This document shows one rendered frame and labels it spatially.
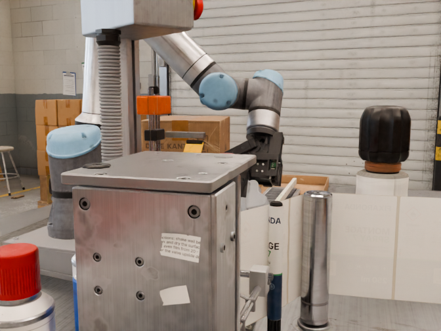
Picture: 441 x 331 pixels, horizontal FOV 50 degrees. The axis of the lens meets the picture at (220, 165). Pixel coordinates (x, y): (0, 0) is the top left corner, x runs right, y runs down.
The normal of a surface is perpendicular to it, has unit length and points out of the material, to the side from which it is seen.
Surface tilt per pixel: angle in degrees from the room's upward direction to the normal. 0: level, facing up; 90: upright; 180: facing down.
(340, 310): 0
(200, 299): 90
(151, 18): 90
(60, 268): 90
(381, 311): 0
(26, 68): 90
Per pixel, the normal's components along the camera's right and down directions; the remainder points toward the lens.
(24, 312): 0.38, -0.61
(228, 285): 0.96, 0.04
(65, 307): 0.00, -0.99
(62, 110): -0.38, 0.13
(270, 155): -0.25, -0.36
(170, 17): 0.62, 0.11
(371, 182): -0.65, 0.15
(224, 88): -0.10, 0.16
